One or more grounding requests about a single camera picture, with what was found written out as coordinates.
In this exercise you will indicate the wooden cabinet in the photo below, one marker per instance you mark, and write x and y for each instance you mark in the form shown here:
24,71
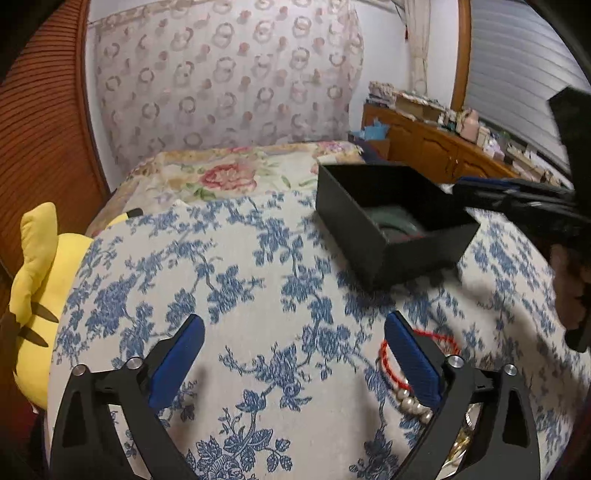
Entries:
415,143

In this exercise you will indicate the pink floral quilt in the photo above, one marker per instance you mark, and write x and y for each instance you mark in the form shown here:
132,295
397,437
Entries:
221,177

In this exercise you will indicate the blue plastic bag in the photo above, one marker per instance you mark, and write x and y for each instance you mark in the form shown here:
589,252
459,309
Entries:
374,131

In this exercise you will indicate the yellow plush toy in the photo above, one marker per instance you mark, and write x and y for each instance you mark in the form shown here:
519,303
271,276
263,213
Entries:
46,277

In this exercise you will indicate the blue floral blanket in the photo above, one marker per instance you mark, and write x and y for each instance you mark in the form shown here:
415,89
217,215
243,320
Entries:
277,323

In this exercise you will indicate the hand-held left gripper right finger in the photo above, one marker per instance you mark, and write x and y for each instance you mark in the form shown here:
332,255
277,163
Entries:
411,355

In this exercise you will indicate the green bangle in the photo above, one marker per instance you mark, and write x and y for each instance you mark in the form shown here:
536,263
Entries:
392,221

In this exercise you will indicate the patterned sheer curtain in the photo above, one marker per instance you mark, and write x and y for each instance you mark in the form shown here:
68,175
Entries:
207,83

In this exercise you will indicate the wooden louvered door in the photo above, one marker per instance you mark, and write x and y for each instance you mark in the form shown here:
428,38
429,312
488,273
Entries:
46,138

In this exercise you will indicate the wooden window frame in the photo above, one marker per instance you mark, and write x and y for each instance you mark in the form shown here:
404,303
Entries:
461,55

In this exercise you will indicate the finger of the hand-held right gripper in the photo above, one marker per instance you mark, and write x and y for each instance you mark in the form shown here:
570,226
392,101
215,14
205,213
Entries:
508,194

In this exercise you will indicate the white tied curtain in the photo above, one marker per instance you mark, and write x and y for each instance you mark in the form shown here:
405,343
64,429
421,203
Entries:
420,60

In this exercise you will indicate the pink thermos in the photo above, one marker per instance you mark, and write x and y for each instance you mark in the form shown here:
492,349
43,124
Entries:
471,124

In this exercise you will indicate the cardboard box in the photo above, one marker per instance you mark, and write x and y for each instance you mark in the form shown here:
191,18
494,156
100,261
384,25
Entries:
420,108

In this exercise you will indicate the black box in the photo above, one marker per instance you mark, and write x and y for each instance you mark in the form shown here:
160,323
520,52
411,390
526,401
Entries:
351,217

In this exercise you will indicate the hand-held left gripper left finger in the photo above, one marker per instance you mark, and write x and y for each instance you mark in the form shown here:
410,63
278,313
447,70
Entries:
178,360

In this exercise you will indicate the grey window blind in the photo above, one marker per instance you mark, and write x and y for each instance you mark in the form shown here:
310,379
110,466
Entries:
508,69

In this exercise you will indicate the stack of papers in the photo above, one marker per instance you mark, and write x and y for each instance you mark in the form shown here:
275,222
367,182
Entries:
381,92

